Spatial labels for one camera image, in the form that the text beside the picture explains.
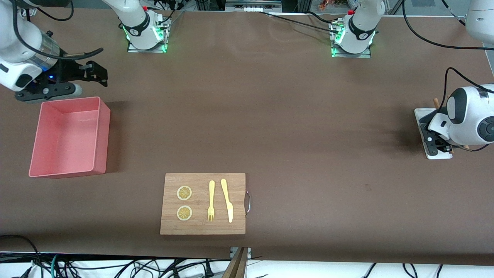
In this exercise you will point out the wooden cutting board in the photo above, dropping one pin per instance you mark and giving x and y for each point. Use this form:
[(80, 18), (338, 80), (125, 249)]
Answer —
[(200, 227)]

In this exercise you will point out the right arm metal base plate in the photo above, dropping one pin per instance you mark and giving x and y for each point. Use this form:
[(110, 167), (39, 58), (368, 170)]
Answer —
[(135, 50)]

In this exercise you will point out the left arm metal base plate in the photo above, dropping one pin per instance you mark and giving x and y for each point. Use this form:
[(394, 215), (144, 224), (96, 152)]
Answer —
[(362, 56)]

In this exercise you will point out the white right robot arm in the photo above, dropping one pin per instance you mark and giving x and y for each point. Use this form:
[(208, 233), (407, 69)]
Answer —
[(23, 38)]

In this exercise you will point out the small metal bracket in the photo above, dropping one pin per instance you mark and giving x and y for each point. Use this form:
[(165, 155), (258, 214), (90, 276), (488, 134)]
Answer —
[(249, 251)]

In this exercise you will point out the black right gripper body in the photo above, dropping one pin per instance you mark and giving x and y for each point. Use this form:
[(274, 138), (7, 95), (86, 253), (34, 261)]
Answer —
[(68, 72)]

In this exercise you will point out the grey metal rail box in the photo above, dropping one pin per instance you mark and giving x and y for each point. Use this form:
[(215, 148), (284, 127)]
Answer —
[(251, 4)]

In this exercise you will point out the yellow plastic fork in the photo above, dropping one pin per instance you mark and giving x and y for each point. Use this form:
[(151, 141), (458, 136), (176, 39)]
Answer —
[(211, 193)]

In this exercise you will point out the black power plug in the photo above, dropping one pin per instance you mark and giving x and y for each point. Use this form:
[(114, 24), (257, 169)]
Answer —
[(209, 270)]

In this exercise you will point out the wooden plank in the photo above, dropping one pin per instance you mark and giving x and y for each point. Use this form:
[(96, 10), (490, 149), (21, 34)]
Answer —
[(235, 266)]

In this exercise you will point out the colourful small object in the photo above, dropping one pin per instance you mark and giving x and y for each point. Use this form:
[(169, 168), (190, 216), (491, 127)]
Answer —
[(325, 4)]

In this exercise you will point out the white rectangular rack tray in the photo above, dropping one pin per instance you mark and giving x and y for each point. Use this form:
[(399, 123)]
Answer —
[(421, 114)]

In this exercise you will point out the pink plastic bin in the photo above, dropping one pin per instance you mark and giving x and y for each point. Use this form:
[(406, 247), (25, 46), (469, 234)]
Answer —
[(69, 154)]

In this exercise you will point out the yellow plastic knife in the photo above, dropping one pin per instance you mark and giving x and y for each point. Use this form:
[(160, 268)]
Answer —
[(227, 200)]

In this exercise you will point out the lemon slice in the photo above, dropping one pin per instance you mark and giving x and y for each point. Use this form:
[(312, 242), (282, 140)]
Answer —
[(184, 213), (184, 193)]

